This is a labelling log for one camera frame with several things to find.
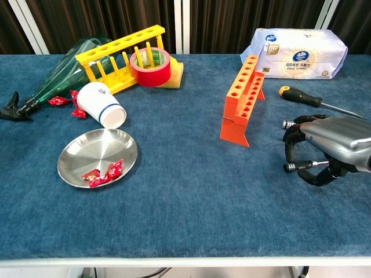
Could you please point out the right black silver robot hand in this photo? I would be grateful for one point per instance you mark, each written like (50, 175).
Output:
(333, 136)

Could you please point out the orange test tube rack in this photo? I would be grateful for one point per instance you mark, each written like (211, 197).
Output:
(234, 127)

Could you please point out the white tissue pack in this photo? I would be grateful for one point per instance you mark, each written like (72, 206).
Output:
(301, 55)

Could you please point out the dark curtain panel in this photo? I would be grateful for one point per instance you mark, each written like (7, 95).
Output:
(353, 17)
(11, 32)
(101, 17)
(232, 23)

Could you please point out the blue table cloth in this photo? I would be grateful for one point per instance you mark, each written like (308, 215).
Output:
(185, 202)

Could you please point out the yellow sponge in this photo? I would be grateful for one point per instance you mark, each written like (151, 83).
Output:
(175, 76)

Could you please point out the red tape roll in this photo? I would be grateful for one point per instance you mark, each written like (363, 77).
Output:
(150, 76)

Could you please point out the red wrapped candy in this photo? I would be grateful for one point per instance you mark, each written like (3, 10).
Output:
(58, 100)
(94, 178)
(74, 95)
(79, 112)
(114, 169)

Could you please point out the yellow test tube rack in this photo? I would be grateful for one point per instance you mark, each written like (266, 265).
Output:
(116, 45)

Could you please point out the white paper cup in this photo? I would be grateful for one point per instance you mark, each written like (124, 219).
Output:
(98, 101)

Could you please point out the round steel plate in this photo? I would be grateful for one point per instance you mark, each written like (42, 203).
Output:
(92, 150)

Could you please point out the green spray bottle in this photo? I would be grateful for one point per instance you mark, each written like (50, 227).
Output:
(63, 78)

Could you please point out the white frame post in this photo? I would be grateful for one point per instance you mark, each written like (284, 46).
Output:
(27, 26)
(327, 13)
(182, 26)

